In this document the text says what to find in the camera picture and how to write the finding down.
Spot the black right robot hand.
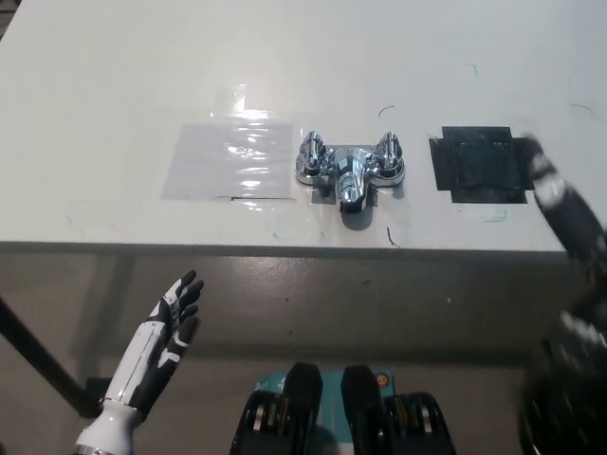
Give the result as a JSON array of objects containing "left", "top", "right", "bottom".
[{"left": 518, "top": 132, "right": 607, "bottom": 428}]

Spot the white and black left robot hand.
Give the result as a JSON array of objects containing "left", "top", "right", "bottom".
[{"left": 99, "top": 268, "right": 206, "bottom": 413}]

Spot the chrome lever faucet handle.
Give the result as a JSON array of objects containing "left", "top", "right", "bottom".
[
  {"left": 376, "top": 131, "right": 405, "bottom": 174},
  {"left": 297, "top": 131, "right": 328, "bottom": 174}
]

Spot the chrome faucet body with spout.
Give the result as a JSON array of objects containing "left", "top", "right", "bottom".
[{"left": 293, "top": 144, "right": 408, "bottom": 215}]

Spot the black tape patch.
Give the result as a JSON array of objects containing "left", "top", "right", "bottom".
[{"left": 428, "top": 125, "right": 540, "bottom": 206}]

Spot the black table leg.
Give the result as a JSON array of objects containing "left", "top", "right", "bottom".
[{"left": 0, "top": 296, "right": 97, "bottom": 419}]

